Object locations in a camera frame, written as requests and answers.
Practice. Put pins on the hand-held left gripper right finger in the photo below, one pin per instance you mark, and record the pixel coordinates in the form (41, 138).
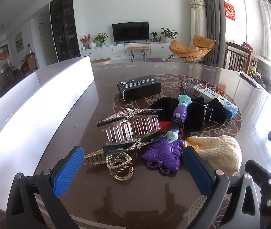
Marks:
(197, 171)

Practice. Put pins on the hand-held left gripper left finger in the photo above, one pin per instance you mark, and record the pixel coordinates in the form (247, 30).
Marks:
(68, 169)

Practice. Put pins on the purple toy wand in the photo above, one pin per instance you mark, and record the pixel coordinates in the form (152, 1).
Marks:
(164, 152)

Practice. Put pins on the gold pearl hair clip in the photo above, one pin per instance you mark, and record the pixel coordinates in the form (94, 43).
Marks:
(118, 164)

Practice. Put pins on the red tube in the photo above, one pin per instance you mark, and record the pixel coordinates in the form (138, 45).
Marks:
(165, 126)

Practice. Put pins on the black velvet pouch white trim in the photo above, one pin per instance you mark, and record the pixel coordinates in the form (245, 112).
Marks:
(202, 114)
(164, 107)

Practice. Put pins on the blue white medicine box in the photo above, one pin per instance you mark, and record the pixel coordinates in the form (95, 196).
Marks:
(228, 107)

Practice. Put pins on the white cardboard box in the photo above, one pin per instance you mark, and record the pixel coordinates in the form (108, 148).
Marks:
(30, 114)

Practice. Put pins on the rhinestone hair claw clip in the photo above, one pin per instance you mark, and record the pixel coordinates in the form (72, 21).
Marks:
(126, 128)

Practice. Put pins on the black eyeglasses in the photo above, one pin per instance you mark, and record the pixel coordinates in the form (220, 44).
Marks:
(184, 91)

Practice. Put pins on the black printed box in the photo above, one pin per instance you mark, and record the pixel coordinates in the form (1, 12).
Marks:
(138, 88)

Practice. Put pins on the brown patterned desktop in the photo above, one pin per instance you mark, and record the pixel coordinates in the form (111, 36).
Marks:
(130, 195)

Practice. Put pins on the wooden slatted chair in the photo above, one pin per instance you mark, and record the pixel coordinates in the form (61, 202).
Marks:
(235, 57)

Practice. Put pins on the white sheer curtain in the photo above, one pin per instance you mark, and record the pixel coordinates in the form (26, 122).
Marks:
(267, 28)

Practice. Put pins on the beige cat scratcher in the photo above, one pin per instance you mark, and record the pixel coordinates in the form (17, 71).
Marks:
(102, 61)

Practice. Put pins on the wooden dining chair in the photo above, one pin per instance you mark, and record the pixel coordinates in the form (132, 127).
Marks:
(32, 62)

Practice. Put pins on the purple floor mat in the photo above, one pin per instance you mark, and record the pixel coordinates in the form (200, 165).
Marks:
(154, 59)

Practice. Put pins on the orange lounge chair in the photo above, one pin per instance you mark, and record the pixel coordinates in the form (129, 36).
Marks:
(190, 47)

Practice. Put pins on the white round vase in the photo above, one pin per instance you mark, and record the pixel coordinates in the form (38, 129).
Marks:
(92, 45)

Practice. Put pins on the white television cabinet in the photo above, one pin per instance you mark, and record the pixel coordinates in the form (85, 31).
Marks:
(116, 50)

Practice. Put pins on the red flower vase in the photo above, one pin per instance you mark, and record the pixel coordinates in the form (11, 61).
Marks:
(85, 41)

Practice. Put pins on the red door paper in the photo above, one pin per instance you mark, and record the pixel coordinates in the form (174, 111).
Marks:
(3, 56)

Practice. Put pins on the bushy green potted plant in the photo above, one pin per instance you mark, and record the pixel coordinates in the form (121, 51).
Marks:
(100, 38)

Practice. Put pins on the wooden bench hairpin legs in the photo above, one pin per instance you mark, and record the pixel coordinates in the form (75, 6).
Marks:
(138, 48)

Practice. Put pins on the black glass display cabinet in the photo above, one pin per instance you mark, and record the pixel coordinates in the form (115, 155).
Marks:
(63, 28)

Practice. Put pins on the grey curtain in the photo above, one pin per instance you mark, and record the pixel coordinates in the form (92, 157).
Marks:
(212, 16)

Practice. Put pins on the large leafy potted plant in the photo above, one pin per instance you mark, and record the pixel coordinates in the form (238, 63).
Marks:
(167, 33)

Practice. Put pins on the small potted plant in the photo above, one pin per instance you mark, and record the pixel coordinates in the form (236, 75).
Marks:
(154, 36)

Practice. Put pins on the covered standing air conditioner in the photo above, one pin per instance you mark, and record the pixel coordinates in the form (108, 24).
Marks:
(197, 19)

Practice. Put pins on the flat screen television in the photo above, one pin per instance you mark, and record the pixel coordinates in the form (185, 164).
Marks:
(130, 31)

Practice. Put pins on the framed wall painting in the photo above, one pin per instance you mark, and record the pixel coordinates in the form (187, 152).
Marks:
(18, 41)

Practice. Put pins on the red wall hanging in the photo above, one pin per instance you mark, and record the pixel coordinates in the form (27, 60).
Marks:
(229, 10)

